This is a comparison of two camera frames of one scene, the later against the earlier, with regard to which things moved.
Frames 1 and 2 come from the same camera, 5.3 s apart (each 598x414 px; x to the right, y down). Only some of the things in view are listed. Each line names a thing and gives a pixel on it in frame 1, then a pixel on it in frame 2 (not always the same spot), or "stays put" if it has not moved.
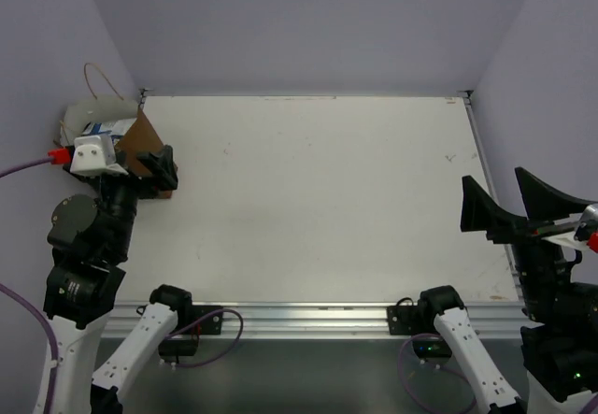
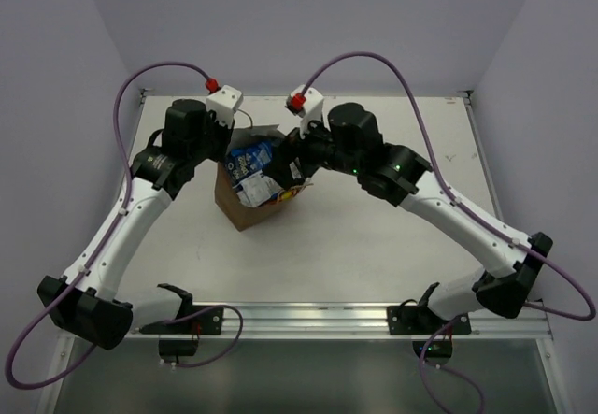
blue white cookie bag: [116, 129] → [244, 169]
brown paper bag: [139, 137] → [244, 217]
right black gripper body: [537, 255] → [317, 149]
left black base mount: [192, 323] stays put
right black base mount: [408, 319] stays put
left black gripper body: [129, 182] → [220, 138]
